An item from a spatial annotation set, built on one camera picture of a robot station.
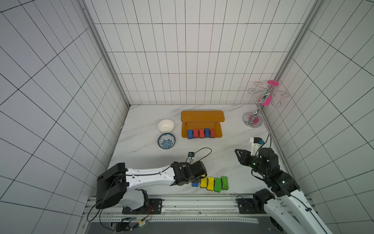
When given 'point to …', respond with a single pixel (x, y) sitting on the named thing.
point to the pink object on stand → (268, 101)
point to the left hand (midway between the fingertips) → (191, 176)
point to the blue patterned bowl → (166, 141)
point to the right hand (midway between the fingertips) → (231, 150)
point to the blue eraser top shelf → (195, 185)
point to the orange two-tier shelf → (202, 119)
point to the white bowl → (165, 126)
